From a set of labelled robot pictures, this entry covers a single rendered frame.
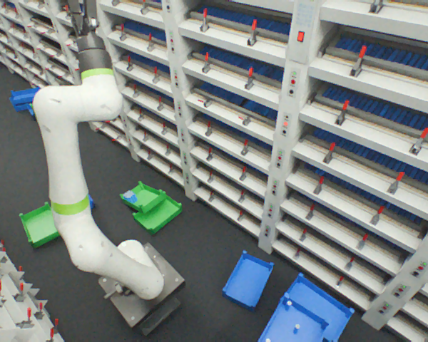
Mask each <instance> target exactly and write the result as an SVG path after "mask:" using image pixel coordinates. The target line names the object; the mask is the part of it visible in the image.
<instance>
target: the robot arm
mask: <svg viewBox="0 0 428 342"><path fill-rule="evenodd" d="M68 4H69V6H70V10H71V13H69V17H72V18H71V23H72V24H73V27H74V29H75V32H76V35H77V37H78V39H77V41H76V43H77V47H78V55H77V56H76V57H77V61H75V63H77V64H78V67H79V70H80V74H81V80H82V85H78V86H54V85H53V86H46V87H44V88H42V89H41V90H39V91H38V92H37V94H36V96H35V98H34V111H35V114H36V117H37V120H38V122H39V127H40V129H41V134H42V138H43V142H44V147H45V151H46V159H47V165H49V183H50V192H49V197H50V199H51V206H52V212H53V221H54V225H55V228H56V229H57V231H58V233H59V234H60V235H61V237H62V239H63V240H64V242H65V244H66V245H67V247H68V250H69V253H70V255H71V261H72V262H73V264H74V265H75V266H76V267H77V268H78V269H80V270H82V271H88V272H92V273H95V274H100V275H102V276H104V277H106V278H109V279H112V280H114V281H117V282H116V283H115V284H114V285H115V289H114V290H112V291H111V292H109V293H108V294H106V295H105V299H106V300H108V299H110V297H112V296H113V295H114V294H116V293H121V292H122V291H123V292H124V293H125V294H126V295H127V296H128V295H129V294H131V292H132V291H133V292H134V293H136V294H137V295H138V297H140V298H141V299H145V300H150V299H154V298H155V297H157V296H158V295H159V293H160V292H161V291H162V289H163V277H162V275H161V273H160V271H159V270H158V268H157V267H156V265H155V264H154V263H153V261H152V260H151V258H150V257H149V256H148V254H147V252H146V251H145V250H144V248H143V247H142V245H141V244H140V243H139V242H137V241H135V240H128V241H125V242H123V243H121V244H120V245H119V246H118V247H117V246H115V245H114V244H113V243H112V242H111V241H110V240H109V239H108V238H107V237H105V236H104V235H103V233H102V232H101V230H100V229H99V228H98V227H97V225H96V223H95V222H94V220H93V217H92V215H91V206H90V201H89V197H88V188H87V186H86V182H85V179H84V176H83V169H82V165H81V157H80V151H79V144H78V131H77V125H78V123H81V122H92V121H109V120H113V119H115V118H117V117H118V116H119V115H120V112H121V110H122V107H123V99H122V97H121V93H120V91H119V89H118V86H117V84H116V79H115V76H114V72H113V66H112V65H113V63H116V61H113V60H112V58H111V56H110V53H109V52H108V51H106V50H105V46H104V42H103V39H102V38H101V37H99V36H97V35H96V28H98V27H99V24H98V15H97V5H96V0H83V13H82V14H81V15H80V14H79V13H81V8H80V5H79V1H78V0H68Z"/></svg>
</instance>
